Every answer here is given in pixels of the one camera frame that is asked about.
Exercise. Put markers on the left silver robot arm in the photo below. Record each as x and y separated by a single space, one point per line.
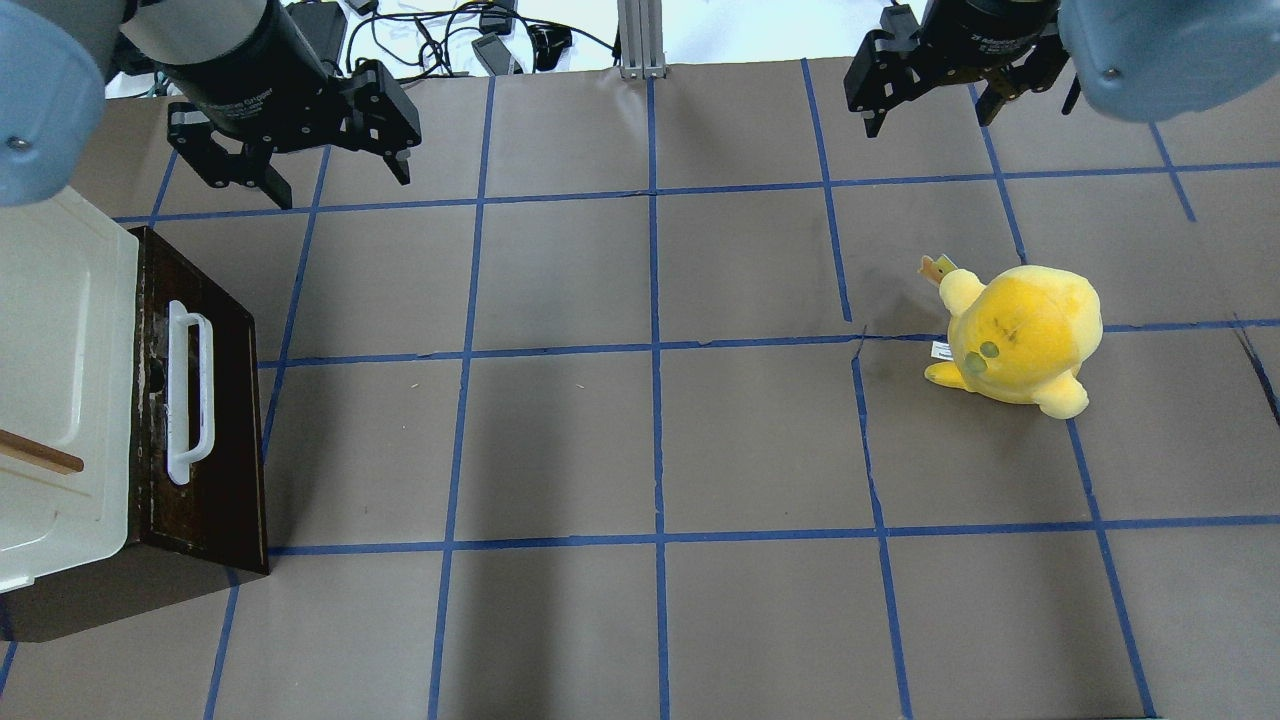
56 60

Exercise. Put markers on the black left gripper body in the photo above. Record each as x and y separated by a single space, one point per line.
252 72

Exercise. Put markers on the white drawer handle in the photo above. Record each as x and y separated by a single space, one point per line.
190 391

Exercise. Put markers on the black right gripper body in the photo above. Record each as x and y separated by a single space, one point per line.
985 22

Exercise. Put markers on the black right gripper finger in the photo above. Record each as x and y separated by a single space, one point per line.
1007 84
872 94

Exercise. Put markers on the black laptop charger brick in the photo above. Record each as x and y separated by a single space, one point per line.
323 24

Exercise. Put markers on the yellow plush toy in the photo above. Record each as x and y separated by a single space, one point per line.
1021 338

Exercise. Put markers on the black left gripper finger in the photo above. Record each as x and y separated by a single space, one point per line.
191 134
374 114

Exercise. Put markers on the wooden stick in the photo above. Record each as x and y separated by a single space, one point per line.
35 453

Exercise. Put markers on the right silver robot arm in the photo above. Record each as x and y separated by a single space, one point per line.
1137 61

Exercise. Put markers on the aluminium frame post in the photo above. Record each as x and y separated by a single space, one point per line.
640 40

